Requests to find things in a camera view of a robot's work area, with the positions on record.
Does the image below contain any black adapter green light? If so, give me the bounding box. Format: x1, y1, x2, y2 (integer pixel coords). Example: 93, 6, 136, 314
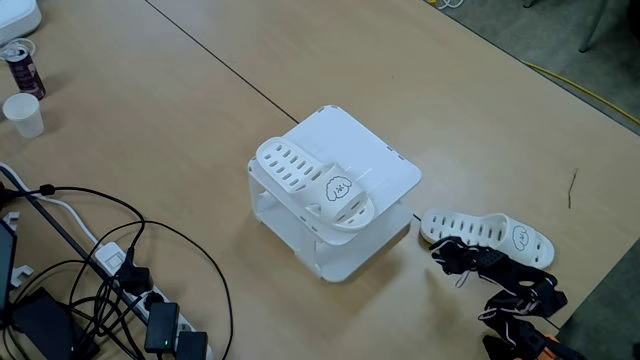
143, 301, 180, 355

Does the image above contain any white slipper poodle print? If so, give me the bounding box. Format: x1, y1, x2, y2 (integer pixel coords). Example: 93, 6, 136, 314
254, 136, 376, 233

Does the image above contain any black cable ferrite bead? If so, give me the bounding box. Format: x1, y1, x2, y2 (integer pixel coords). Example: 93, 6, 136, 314
0, 183, 147, 261

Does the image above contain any black power brick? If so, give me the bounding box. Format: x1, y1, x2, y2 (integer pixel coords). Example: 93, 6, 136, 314
9, 287, 101, 360

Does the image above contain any white paper cup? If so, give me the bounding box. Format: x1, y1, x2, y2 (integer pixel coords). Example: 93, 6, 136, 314
1, 92, 46, 140

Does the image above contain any black wall plug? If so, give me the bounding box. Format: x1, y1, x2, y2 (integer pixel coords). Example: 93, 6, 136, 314
117, 247, 154, 296

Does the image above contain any yellow cable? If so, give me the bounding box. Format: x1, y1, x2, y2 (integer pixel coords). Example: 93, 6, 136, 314
522, 60, 640, 126

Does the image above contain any grey chair leg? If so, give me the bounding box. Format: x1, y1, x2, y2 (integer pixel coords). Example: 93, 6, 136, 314
578, 0, 611, 54

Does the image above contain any white flat box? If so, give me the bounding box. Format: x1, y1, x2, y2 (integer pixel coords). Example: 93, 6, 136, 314
0, 0, 43, 46

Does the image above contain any white two-tier shoe rack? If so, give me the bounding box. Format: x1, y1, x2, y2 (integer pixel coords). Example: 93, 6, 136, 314
247, 104, 423, 284

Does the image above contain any black plug-in adapter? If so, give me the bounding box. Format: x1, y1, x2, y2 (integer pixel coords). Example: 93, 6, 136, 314
175, 330, 209, 360

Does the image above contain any white slipper cloud print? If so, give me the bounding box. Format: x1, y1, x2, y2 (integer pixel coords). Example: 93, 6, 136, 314
419, 208, 556, 270

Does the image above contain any white power strip cable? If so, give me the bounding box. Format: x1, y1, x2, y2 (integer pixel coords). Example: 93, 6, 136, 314
0, 162, 99, 246

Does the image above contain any white power strip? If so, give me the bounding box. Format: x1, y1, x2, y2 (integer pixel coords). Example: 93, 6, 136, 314
93, 241, 215, 360

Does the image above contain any black looping cable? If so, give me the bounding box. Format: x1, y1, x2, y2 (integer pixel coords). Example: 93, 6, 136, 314
69, 218, 235, 360

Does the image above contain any purple drink can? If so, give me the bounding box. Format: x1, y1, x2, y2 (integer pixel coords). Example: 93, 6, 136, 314
3, 43, 47, 101

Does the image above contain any black tangled cable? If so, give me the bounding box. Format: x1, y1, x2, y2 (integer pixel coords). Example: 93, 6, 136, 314
67, 259, 151, 360

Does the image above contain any dark laptop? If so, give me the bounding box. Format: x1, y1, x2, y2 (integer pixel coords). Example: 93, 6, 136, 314
0, 219, 19, 311

